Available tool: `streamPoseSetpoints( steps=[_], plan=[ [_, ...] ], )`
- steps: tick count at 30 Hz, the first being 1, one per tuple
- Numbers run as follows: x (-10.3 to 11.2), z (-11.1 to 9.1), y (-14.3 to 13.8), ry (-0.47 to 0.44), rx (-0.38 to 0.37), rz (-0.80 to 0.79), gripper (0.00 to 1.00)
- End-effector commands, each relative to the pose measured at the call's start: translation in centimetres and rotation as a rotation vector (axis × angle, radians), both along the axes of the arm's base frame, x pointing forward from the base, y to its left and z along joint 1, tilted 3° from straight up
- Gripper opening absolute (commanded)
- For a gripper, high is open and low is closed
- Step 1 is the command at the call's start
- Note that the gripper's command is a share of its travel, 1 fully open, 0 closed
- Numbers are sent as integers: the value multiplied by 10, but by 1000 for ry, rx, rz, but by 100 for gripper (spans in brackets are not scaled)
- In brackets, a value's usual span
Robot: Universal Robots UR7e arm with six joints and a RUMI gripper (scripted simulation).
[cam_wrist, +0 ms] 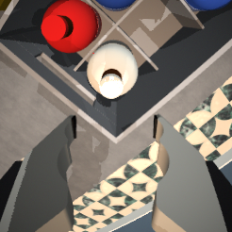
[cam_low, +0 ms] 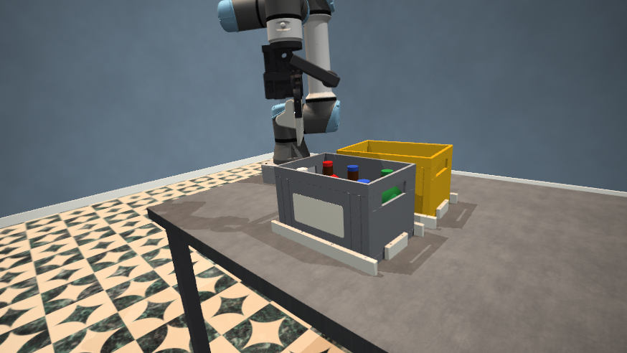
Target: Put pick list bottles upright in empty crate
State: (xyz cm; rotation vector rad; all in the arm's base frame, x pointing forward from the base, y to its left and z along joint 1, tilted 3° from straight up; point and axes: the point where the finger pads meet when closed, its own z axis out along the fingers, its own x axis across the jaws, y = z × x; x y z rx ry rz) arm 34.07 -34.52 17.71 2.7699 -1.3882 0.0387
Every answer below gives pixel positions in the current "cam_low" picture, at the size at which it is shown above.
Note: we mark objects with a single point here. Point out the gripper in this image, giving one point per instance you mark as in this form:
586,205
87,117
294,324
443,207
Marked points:
284,81

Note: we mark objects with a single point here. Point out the yellow divided crate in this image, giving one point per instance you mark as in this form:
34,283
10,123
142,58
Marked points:
430,190

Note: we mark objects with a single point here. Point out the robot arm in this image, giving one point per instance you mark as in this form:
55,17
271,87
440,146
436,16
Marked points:
283,20

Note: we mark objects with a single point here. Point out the green bottle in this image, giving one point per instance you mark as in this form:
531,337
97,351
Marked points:
390,193

